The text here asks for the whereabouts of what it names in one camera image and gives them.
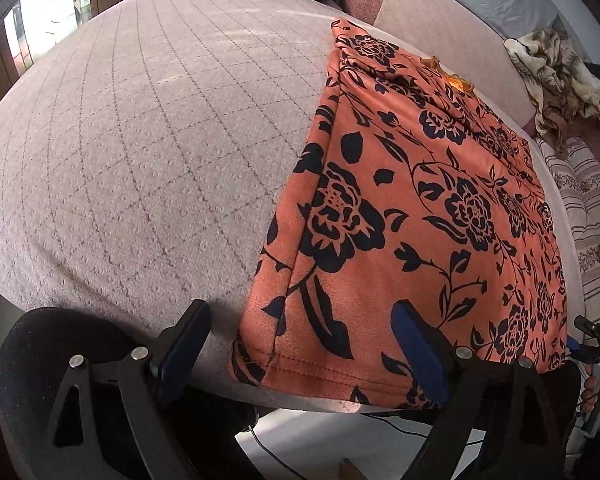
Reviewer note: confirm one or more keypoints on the grey quilted bed mattress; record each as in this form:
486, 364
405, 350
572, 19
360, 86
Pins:
130, 160

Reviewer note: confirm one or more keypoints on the beige patterned blanket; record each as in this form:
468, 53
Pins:
555, 70

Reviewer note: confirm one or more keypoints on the pink beige bed cushion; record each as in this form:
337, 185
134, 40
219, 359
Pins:
430, 15

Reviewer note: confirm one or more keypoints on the orange black floral garment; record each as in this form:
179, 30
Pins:
430, 185

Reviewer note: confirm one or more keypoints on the person's right hand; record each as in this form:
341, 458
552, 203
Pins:
589, 385

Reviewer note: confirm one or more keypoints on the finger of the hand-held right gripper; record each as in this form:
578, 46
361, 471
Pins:
587, 325

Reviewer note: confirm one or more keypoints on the wooden wardrobe with mirror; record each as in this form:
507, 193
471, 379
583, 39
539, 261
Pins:
55, 5

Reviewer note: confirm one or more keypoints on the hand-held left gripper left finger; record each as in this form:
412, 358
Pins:
182, 345

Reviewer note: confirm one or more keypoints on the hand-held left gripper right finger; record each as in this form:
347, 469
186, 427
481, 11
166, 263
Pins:
420, 350

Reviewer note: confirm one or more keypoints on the striped floral cloth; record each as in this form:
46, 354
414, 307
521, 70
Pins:
587, 185

